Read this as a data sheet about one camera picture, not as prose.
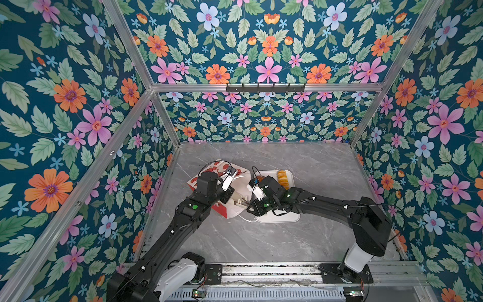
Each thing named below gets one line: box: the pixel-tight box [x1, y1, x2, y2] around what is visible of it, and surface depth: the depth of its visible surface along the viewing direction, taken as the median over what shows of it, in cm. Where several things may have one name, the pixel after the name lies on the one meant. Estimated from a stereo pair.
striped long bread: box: [277, 169, 290, 191], surface depth 103 cm
